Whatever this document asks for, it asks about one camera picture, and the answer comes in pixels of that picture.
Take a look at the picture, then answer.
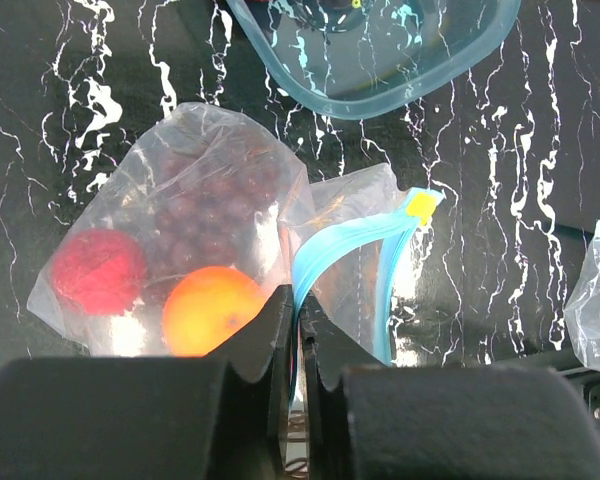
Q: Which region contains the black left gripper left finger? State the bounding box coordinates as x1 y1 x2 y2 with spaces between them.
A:
0 285 293 479

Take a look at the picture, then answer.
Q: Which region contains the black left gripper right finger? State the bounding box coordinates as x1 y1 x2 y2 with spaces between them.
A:
299 297 600 479

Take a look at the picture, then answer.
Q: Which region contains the orange fruit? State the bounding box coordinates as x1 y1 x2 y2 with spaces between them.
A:
162 266 267 357

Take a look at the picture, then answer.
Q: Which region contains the clear blue-zip bag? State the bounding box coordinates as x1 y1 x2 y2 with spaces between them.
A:
27 103 443 363

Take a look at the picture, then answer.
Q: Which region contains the dark red grape bunch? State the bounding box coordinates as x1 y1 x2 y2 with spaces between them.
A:
150 146 283 277

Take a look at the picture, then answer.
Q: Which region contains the red fruit in bag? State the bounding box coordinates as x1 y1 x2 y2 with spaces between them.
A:
51 228 146 316

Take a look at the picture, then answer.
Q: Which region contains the blue plastic fruit tray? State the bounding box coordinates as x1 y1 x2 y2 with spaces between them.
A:
229 0 520 120

